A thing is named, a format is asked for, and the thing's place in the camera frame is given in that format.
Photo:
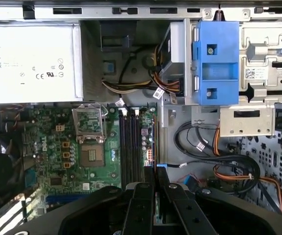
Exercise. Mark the metal socket cover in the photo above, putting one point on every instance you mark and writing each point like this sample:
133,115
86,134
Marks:
75,122

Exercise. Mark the metal drive bay cage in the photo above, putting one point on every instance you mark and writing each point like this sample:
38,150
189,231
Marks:
265,49

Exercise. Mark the black case fan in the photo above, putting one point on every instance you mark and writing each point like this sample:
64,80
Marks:
3,171

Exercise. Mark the green Dell motherboard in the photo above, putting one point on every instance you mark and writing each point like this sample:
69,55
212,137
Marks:
99,176

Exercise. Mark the black open PC case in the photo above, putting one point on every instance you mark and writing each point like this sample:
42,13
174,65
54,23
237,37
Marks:
96,12

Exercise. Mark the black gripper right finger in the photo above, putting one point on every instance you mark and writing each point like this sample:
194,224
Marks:
185,215

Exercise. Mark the silver bay bracket plate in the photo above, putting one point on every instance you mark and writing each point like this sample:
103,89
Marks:
247,125

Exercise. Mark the metal locking lever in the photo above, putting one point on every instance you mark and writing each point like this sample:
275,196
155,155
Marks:
107,117

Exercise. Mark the CPU socket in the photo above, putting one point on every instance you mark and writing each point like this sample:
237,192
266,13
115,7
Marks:
93,156

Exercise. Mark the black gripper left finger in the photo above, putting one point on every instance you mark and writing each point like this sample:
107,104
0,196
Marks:
140,208

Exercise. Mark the blue expansion slot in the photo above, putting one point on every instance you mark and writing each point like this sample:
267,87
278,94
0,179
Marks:
64,197

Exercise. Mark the grey power supply unit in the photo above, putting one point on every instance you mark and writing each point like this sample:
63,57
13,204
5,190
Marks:
33,61

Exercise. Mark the blue plastic drive clip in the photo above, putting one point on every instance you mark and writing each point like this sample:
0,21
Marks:
216,73

